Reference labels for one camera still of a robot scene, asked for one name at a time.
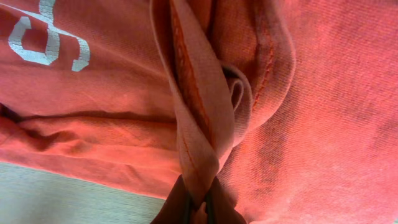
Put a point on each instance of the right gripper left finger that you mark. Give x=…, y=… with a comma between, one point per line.
x=177, y=207

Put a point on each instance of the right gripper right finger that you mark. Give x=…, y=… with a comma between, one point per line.
x=219, y=209

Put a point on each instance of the red orange t-shirt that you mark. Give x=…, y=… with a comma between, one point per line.
x=292, y=105

